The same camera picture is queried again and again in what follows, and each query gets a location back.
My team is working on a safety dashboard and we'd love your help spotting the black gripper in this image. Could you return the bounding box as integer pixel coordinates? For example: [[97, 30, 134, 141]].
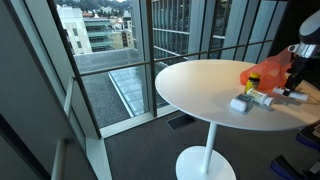
[[282, 55, 316, 97]]

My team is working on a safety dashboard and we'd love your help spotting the white cylindrical bottle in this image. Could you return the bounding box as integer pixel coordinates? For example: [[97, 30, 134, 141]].
[[272, 86, 310, 102]]

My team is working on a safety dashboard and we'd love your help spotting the orange plastic bag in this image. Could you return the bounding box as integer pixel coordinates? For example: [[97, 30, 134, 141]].
[[239, 46, 296, 92]]

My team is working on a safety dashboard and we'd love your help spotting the white pill bottle yellow label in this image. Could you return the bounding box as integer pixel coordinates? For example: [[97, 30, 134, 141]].
[[246, 88, 275, 108]]

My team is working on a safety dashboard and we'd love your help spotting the dark bottle with yellow cap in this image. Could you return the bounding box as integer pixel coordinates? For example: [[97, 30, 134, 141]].
[[244, 72, 262, 95]]

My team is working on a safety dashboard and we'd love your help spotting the small blue white package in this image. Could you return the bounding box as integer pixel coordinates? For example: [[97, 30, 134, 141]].
[[229, 93, 258, 115]]

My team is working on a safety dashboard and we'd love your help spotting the blue edged black platform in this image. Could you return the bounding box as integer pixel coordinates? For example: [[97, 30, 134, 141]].
[[295, 121, 320, 152], [269, 154, 320, 180]]

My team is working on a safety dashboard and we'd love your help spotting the metal window railing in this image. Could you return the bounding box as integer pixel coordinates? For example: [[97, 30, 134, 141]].
[[79, 60, 151, 78], [153, 39, 275, 64]]

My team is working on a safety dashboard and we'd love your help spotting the dark floor vent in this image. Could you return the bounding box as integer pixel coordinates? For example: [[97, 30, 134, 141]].
[[165, 114, 197, 131]]

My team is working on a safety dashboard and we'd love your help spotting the white table pedestal base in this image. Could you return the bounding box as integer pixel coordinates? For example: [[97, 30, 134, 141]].
[[175, 122, 237, 180]]

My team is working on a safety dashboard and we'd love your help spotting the white vertical handle bar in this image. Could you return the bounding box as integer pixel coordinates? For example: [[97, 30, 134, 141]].
[[50, 77, 75, 180]]

